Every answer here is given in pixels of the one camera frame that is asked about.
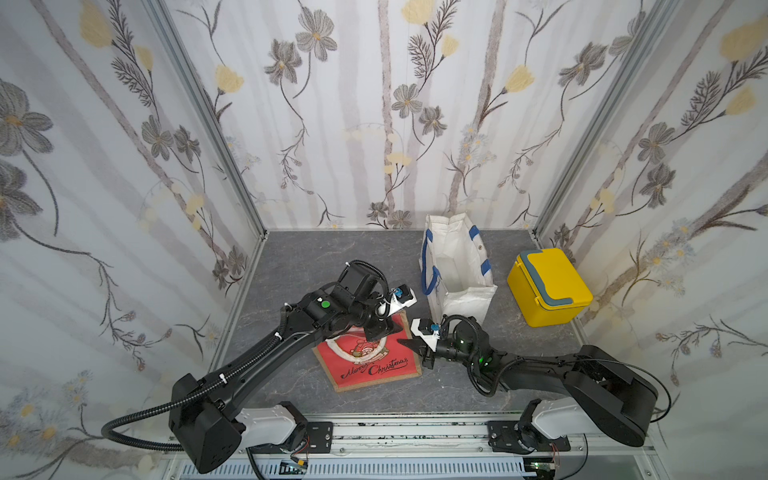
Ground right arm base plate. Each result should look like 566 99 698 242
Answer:
486 421 571 455

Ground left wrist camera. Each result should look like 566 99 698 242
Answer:
381 284 417 317

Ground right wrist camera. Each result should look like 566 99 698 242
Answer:
410 318 441 352

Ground white Doraemon canvas bag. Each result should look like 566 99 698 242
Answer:
419 213 497 323

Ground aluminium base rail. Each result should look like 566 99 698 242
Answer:
207 412 669 479

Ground yellow cooler box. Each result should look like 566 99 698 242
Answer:
507 248 594 328

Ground red Christmas jute bag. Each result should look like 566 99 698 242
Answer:
313 312 422 393

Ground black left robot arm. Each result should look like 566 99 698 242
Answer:
168 260 416 474

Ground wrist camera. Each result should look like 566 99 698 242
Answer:
381 284 417 317
410 318 441 352

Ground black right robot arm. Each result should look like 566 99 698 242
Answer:
401 315 659 455

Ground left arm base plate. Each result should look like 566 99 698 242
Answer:
281 422 334 454

